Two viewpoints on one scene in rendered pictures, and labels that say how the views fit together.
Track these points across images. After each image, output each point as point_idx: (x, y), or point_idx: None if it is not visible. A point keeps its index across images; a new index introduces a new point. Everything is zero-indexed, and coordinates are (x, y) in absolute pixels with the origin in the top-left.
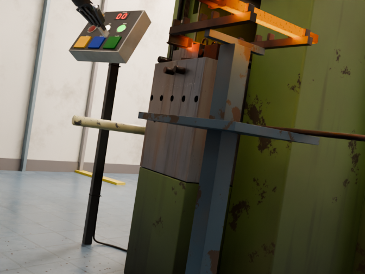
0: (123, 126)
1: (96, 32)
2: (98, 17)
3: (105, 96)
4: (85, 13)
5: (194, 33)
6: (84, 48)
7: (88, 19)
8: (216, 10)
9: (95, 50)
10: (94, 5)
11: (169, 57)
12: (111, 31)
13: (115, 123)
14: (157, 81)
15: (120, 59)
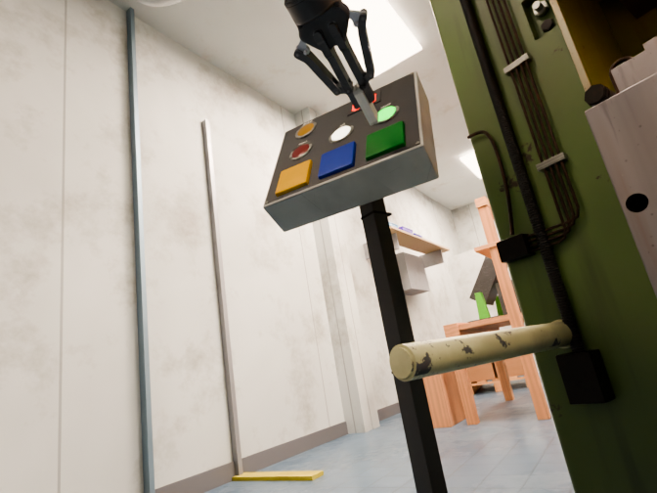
0: (512, 338)
1: (319, 149)
2: (366, 52)
3: (382, 291)
4: (324, 54)
5: (575, 63)
6: (308, 184)
7: (328, 78)
8: (579, 21)
9: (345, 173)
10: (354, 11)
11: (499, 156)
12: (358, 130)
13: (496, 336)
14: (641, 145)
15: (422, 170)
